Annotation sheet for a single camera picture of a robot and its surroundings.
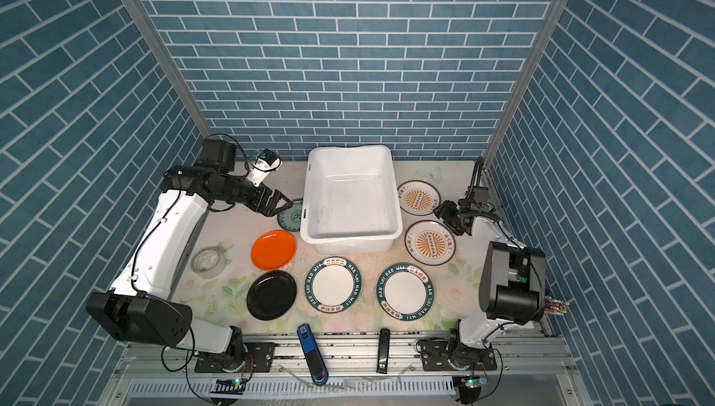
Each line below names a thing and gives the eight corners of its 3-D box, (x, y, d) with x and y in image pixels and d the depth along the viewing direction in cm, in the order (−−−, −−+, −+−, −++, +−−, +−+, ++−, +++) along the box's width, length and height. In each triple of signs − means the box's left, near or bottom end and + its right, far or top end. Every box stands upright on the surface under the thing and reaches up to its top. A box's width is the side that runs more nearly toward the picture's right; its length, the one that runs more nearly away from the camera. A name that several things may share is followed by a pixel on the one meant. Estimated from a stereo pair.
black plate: (243, 320, 81) (240, 318, 80) (256, 273, 91) (254, 270, 89) (291, 320, 82) (289, 318, 80) (299, 273, 91) (298, 270, 89)
